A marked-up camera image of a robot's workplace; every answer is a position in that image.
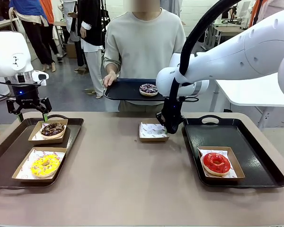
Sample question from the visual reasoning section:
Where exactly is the person in beige sweater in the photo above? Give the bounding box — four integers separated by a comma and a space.
103, 0, 187, 112

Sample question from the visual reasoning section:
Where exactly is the person's right hand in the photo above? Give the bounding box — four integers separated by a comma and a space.
103, 73, 118, 89

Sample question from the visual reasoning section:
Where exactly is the black serving tray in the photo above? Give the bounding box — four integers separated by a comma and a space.
104, 78, 167, 102

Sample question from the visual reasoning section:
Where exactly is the brown cardboard carton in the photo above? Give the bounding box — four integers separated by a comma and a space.
65, 42, 78, 59

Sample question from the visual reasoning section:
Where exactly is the mannequin with white shirt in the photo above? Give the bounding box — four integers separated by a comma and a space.
61, 0, 86, 71

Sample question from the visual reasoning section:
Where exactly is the grey workbench desk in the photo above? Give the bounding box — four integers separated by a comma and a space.
211, 22, 249, 52

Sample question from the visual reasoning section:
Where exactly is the yellow sprinkled donut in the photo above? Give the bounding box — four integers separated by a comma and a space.
30, 154, 62, 179

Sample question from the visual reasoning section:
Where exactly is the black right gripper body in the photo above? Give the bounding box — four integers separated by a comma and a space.
162, 96, 184, 120

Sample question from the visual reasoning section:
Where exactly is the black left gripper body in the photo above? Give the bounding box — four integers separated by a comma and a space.
12, 83, 42, 110

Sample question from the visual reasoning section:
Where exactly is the chocolate glazed donut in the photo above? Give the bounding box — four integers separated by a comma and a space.
40, 122, 66, 140

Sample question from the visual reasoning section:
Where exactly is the black plastic tray with handles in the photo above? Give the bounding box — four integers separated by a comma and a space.
182, 114, 284, 189

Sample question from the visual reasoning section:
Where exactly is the brown cardboard donut box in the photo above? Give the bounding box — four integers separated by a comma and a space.
28, 118, 69, 145
11, 147, 68, 183
196, 146, 246, 183
138, 118, 170, 143

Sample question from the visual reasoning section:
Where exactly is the large white table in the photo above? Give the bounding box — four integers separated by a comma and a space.
213, 79, 284, 130

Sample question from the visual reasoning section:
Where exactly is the mannequin with blue top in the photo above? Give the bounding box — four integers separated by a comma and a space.
9, 0, 57, 72

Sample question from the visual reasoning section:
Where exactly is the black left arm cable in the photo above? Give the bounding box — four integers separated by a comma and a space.
0, 79, 42, 98

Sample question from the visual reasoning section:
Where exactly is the brown plastic tray with handles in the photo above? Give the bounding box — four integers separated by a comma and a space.
0, 114, 85, 189

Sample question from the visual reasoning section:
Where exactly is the red glazed donut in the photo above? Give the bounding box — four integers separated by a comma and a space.
201, 152, 232, 177

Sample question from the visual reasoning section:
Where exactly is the white red-printed paper liner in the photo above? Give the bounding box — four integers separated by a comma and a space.
198, 147, 238, 179
139, 122, 169, 139
31, 121, 68, 141
15, 149, 66, 180

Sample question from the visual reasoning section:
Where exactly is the purple white sprinkled donut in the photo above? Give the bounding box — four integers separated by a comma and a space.
139, 83, 159, 97

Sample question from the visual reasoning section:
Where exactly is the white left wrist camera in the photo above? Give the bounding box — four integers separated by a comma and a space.
31, 70, 50, 82

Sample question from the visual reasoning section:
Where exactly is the mannequin with black top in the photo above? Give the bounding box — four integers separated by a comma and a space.
77, 0, 106, 99

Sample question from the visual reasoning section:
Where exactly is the white table with metal legs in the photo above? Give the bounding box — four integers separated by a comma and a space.
0, 18, 18, 33

